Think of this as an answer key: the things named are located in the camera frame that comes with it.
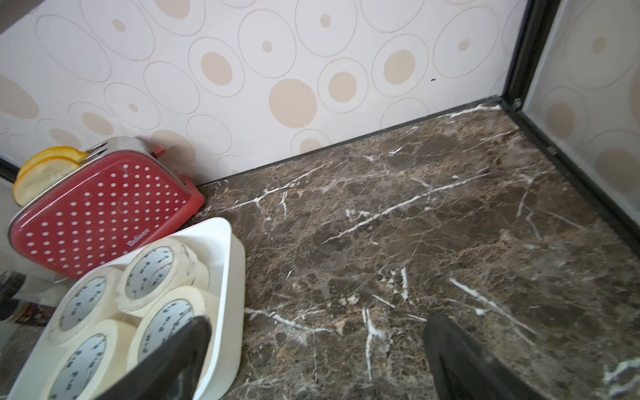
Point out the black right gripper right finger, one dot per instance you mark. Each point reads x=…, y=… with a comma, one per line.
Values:
x=462, y=368

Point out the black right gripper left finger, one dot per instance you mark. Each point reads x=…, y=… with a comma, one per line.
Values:
x=170, y=372

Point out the cream masking tape roll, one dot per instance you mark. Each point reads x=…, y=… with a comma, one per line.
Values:
x=95, y=361
x=167, y=315
x=157, y=269
x=91, y=300

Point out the white plastic storage box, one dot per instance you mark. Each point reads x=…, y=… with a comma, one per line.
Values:
x=221, y=251

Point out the dark pepper grinder bottle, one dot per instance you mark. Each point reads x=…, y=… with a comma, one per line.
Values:
x=18, y=310

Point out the red polka dot toaster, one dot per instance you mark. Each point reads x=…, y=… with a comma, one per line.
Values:
x=122, y=197

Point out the rear yellow bread slice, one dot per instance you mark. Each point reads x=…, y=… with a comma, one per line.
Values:
x=60, y=151

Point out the black vertical frame post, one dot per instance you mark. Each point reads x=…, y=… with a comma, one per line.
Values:
x=538, y=19

